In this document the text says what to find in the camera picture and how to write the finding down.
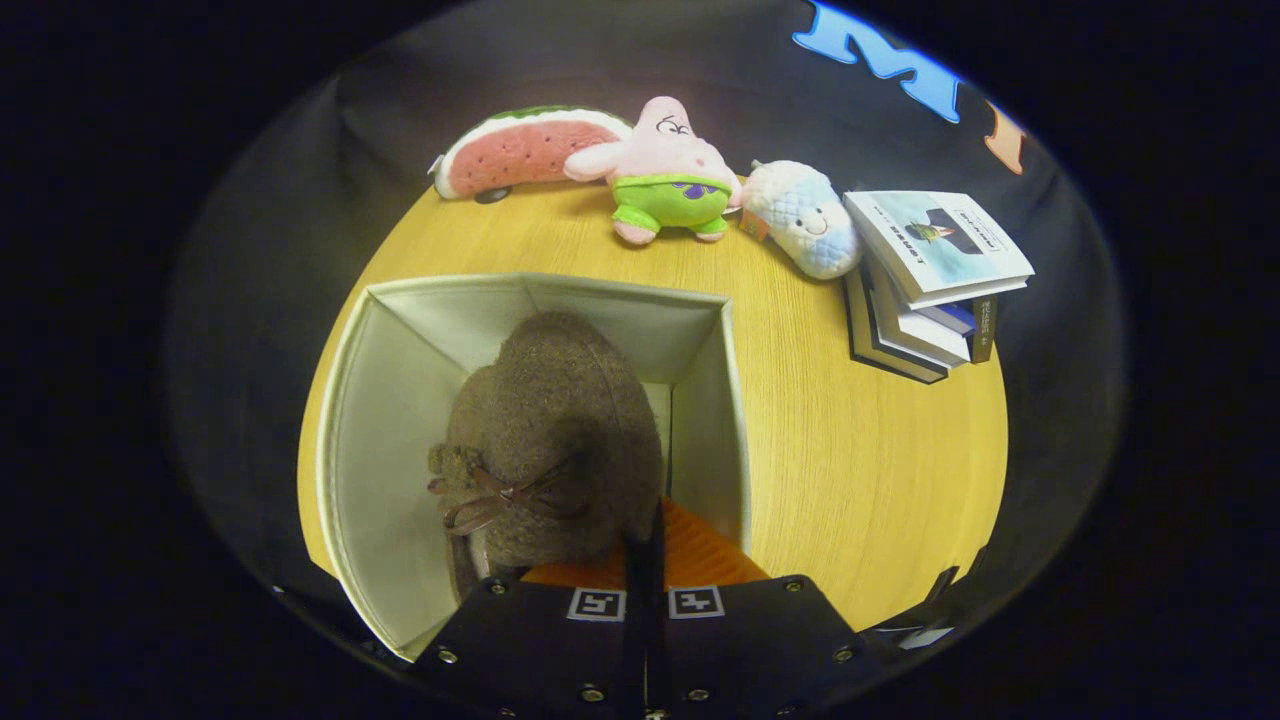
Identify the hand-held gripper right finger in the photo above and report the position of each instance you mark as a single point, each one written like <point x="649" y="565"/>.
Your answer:
<point x="720" y="650"/>

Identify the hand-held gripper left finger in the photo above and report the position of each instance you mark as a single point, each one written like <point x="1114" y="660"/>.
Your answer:
<point x="600" y="660"/>

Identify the brown fuzzy shoe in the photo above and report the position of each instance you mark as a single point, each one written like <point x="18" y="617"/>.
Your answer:
<point x="560" y="400"/>

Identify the grey fabric storage box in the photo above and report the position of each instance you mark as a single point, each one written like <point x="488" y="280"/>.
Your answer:
<point x="400" y="450"/>

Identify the dark cover thick book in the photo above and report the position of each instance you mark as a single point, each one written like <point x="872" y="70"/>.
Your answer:
<point x="880" y="350"/>

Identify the white cover thick book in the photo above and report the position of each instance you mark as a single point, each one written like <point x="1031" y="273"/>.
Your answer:
<point x="920" y="335"/>

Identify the blue cover book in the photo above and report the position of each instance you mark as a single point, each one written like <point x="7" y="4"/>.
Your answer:
<point x="955" y="318"/>

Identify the black leaning book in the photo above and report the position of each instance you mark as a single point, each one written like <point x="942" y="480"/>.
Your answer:
<point x="985" y="330"/>

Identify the white and blue plush toy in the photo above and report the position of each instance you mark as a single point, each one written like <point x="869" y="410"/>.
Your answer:
<point x="800" y="215"/>

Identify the white book with sky cover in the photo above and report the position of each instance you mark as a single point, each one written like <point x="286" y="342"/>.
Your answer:
<point x="930" y="240"/>

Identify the pink starfish plush toy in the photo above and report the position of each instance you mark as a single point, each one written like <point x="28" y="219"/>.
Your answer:
<point x="665" y="150"/>

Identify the watermelon slice plush toy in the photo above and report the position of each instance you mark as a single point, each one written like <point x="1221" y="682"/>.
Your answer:
<point x="520" y="150"/>

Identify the black backdrop cloth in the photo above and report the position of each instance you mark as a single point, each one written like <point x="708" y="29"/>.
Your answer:
<point x="300" y="200"/>

